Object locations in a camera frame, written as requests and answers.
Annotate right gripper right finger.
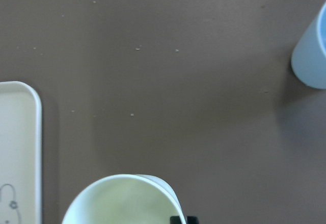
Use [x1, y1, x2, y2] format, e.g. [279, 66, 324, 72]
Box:
[186, 216, 198, 224]

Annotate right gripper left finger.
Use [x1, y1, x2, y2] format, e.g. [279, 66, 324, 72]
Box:
[170, 216, 183, 224]

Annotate cream plastic cup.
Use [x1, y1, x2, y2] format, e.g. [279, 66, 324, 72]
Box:
[62, 174, 186, 223]

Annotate cream serving tray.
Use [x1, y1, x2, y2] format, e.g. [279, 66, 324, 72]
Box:
[1, 81, 42, 223]

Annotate blue plastic cup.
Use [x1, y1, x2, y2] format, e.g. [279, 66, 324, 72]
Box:
[291, 5, 325, 90]

